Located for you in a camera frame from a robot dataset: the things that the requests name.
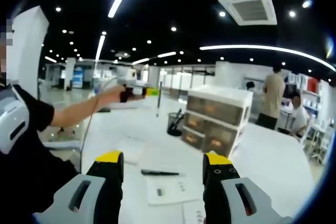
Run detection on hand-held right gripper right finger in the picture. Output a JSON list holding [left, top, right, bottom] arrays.
[[202, 152, 293, 224]]

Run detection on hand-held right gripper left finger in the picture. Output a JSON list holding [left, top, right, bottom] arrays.
[[33, 150, 124, 224]]

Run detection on slim black gel pen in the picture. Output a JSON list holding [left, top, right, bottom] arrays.
[[155, 81, 162, 118]]

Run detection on plain white sticky note pad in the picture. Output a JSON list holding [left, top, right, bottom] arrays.
[[115, 137, 148, 166]]

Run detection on small printed sticky note sheet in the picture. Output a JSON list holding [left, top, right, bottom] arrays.
[[182, 202, 208, 224]]

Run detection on thick black pen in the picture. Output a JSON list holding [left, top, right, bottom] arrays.
[[141, 169, 180, 176]]

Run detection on white desk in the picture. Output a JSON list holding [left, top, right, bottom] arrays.
[[78, 95, 316, 224]]

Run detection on person's left hand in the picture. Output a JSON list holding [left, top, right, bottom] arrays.
[[97, 84, 126, 106]]

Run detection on black mesh pen holder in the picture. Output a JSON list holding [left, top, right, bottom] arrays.
[[167, 108, 186, 137]]

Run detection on blue standing banner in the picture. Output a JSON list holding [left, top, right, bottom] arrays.
[[72, 66, 85, 89]]

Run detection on round ceiling spotlights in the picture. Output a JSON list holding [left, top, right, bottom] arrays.
[[41, 0, 313, 74]]

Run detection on beige plastic drawer cabinet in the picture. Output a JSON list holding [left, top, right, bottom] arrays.
[[181, 84, 254, 158]]

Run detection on white chest device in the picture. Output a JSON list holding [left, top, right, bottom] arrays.
[[0, 84, 29, 155]]

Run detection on curved ceiling light strip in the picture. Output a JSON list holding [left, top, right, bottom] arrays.
[[199, 45, 336, 72]]

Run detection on ceiling air conditioner vent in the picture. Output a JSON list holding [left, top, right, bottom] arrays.
[[217, 0, 278, 27]]

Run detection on red storage box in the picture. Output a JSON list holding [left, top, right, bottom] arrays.
[[307, 77, 320, 92]]

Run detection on wall shelf with storage boxes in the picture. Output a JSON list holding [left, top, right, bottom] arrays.
[[286, 73, 329, 114]]

